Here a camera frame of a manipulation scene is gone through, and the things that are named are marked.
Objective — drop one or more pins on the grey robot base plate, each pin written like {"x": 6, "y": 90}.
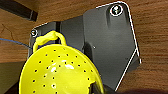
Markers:
{"x": 106, "y": 36}

